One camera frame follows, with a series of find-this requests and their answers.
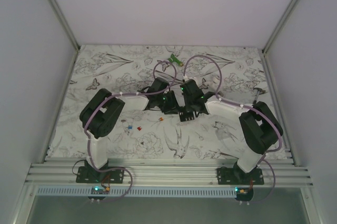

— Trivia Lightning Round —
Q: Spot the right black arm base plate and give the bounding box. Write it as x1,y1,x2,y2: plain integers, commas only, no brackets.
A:
216,167,264,186

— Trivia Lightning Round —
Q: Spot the controller board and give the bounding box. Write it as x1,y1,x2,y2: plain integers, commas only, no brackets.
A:
235,187,254,205
88,186,110,203

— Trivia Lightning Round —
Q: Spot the floral printed table mat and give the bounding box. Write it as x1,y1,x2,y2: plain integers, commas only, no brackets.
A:
47,45,273,159

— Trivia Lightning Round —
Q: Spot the clear plastic fuse box cover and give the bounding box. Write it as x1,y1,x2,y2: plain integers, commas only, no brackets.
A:
215,128,232,141

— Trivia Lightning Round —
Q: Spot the right controller board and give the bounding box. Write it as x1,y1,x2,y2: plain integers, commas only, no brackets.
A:
235,187,254,205

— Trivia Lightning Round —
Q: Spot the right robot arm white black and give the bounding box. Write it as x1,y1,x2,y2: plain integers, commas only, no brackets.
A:
180,79,283,185

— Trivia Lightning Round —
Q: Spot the white slotted cable duct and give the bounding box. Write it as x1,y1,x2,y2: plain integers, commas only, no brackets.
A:
36,186,236,198

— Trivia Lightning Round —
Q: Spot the aluminium rail frame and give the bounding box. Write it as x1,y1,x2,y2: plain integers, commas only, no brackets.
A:
15,0,337,224

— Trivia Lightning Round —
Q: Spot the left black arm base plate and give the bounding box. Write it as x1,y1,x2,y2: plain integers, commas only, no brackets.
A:
76,160,124,184

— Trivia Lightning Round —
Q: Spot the left controller board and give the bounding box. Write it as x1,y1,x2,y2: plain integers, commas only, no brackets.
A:
88,186,110,203

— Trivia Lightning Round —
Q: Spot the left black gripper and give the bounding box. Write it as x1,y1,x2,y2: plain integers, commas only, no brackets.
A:
156,91,182,115

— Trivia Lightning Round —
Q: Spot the small hammer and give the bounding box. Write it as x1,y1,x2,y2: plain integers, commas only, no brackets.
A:
253,87,266,104

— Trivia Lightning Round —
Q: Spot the metal pipe elbow fitting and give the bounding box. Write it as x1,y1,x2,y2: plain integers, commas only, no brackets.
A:
206,76,221,89

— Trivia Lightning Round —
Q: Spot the black fuse box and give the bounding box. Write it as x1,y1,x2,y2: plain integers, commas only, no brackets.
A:
179,111,195,122

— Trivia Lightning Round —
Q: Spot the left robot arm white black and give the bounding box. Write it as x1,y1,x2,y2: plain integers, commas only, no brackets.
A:
80,77,181,183

